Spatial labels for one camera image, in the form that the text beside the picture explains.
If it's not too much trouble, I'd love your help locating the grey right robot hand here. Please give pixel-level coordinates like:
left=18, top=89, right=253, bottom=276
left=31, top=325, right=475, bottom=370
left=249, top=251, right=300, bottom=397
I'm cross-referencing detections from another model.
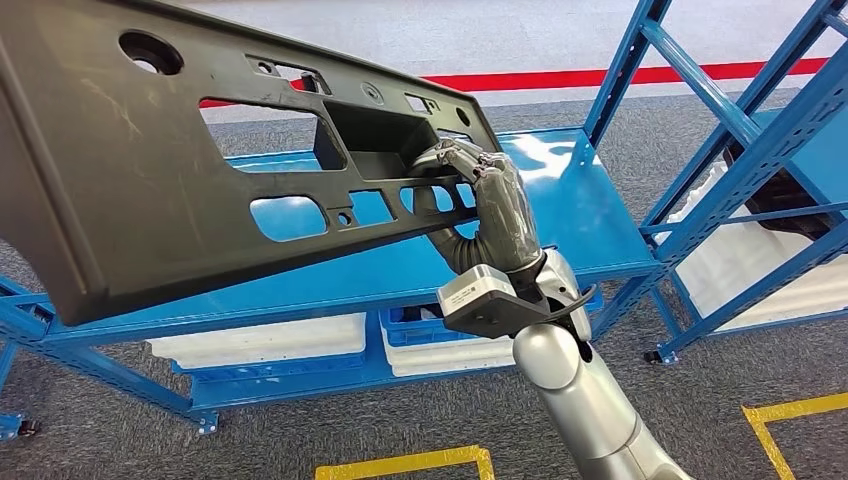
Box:
left=407, top=137, right=545, bottom=274

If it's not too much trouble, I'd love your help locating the black plastic panel part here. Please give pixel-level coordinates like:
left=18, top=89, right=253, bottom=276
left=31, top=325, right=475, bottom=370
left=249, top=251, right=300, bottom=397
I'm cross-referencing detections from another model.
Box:
left=0, top=0, right=505, bottom=327

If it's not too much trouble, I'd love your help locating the blue metal shelf rack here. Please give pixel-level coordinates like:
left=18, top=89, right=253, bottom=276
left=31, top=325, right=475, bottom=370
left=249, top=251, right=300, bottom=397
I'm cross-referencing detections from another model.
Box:
left=635, top=0, right=848, bottom=366
left=0, top=344, right=41, bottom=442
left=0, top=0, right=848, bottom=439

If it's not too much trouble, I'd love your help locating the black moulded plastic part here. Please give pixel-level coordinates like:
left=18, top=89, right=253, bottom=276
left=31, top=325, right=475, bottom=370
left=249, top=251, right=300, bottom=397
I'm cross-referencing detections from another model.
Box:
left=722, top=142, right=848, bottom=243

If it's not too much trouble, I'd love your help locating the red barrier belt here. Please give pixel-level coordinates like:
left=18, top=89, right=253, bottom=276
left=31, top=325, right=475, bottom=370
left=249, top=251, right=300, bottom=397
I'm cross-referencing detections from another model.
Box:
left=198, top=57, right=829, bottom=111

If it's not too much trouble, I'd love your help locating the large white plastic crate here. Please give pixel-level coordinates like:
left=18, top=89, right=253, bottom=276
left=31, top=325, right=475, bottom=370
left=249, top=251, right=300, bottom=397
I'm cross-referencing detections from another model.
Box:
left=652, top=162, right=848, bottom=333

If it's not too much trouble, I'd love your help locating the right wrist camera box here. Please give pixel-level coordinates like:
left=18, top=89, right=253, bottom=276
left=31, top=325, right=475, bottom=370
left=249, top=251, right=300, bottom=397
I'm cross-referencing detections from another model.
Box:
left=435, top=264, right=518, bottom=323

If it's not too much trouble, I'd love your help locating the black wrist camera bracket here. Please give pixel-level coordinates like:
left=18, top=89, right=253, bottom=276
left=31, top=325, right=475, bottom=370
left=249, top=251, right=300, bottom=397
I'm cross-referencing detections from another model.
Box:
left=440, top=284, right=598, bottom=340

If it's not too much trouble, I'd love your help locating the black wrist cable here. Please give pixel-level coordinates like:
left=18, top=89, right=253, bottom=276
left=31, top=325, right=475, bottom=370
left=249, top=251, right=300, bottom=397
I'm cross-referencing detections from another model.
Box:
left=529, top=248, right=598, bottom=346

